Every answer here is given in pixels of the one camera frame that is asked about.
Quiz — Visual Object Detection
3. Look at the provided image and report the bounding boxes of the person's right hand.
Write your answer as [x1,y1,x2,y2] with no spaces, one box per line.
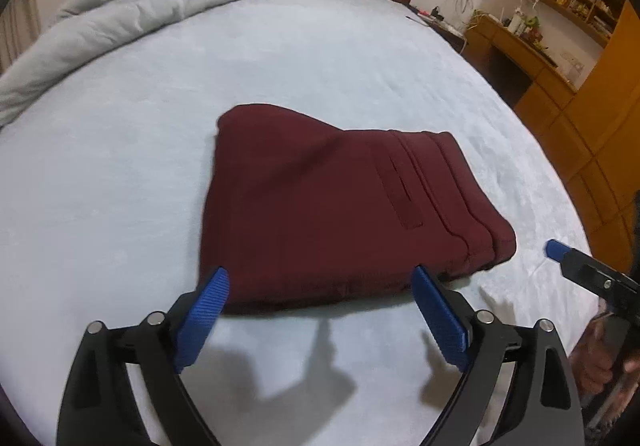
[570,313,640,398]

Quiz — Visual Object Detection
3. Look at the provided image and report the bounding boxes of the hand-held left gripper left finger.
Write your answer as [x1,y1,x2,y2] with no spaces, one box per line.
[56,266,232,446]

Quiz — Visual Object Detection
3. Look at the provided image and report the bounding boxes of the bottles on desk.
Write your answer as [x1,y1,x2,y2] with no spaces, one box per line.
[509,8,546,40]

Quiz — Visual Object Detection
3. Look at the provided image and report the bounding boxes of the maroon pants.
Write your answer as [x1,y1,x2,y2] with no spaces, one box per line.
[199,103,517,315]

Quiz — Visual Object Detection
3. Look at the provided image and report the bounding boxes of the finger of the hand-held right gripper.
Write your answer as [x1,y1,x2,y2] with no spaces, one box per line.
[545,239,640,299]

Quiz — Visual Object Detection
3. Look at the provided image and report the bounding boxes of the beige curtain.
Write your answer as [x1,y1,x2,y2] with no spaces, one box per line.
[0,0,42,74]

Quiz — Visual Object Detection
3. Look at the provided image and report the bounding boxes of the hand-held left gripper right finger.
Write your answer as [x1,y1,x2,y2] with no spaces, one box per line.
[410,265,586,446]

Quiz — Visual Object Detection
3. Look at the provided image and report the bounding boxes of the wooden desk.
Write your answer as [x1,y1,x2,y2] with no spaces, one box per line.
[464,14,577,127]

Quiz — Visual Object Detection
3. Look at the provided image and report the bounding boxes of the bed with pale sheet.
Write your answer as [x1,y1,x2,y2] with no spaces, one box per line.
[0,0,601,446]

